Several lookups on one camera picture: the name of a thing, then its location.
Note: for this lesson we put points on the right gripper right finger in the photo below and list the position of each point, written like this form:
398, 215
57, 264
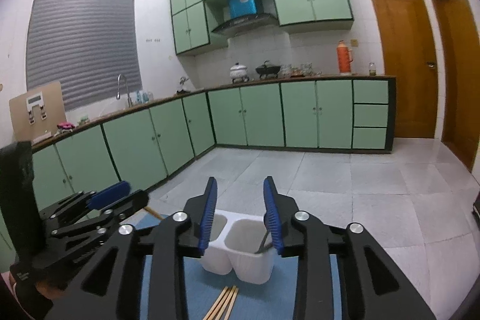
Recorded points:
343, 273

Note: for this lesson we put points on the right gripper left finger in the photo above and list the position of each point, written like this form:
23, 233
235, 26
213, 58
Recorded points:
110, 285

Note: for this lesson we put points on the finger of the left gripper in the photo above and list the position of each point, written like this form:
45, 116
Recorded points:
113, 214
101, 194

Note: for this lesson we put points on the red-tipped bamboo chopstick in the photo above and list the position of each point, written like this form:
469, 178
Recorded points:
219, 300
219, 310

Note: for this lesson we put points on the plain bamboo chopstick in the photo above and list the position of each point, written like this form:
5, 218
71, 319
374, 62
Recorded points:
153, 213

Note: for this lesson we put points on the green lower kitchen cabinets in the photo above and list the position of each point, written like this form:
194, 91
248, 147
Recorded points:
149, 144

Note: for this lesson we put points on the left hand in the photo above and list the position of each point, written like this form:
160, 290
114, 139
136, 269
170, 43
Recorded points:
25, 300

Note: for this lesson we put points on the chrome sink faucet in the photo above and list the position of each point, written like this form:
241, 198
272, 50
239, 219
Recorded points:
122, 82

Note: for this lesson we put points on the cardboard board with scale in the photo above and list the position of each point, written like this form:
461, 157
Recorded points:
36, 113

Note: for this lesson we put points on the blue table mat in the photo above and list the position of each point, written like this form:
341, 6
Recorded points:
272, 300

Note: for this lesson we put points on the white twin utensil holder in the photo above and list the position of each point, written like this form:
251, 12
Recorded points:
234, 243

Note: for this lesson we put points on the red-orange tipped bamboo chopstick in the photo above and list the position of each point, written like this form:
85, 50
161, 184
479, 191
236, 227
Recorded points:
231, 301

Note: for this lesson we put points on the metal spoon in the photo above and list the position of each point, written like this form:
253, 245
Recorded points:
266, 243

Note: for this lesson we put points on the black glass cabinet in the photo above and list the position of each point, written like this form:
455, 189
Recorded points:
476, 209

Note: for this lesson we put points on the white cooking pot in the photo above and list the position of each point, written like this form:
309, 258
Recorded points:
238, 73

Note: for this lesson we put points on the grey window blind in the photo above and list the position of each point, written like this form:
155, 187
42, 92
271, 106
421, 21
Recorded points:
83, 44

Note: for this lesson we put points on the black wok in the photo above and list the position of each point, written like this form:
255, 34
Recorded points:
268, 70

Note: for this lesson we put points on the black range hood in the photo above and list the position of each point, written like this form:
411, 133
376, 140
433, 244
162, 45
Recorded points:
245, 23

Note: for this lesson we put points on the glass jar on counter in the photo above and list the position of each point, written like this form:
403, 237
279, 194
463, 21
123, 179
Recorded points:
372, 70

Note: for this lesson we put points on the blue box on hood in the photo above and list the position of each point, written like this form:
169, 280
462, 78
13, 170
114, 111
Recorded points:
238, 8

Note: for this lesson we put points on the orange thermos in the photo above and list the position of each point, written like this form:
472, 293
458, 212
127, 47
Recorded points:
344, 57

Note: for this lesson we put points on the left wooden door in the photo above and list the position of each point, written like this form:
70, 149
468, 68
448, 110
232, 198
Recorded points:
409, 55

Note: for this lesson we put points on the wooden door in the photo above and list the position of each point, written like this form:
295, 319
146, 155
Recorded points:
409, 55
460, 45

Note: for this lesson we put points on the right wooden door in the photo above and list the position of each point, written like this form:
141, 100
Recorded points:
460, 45

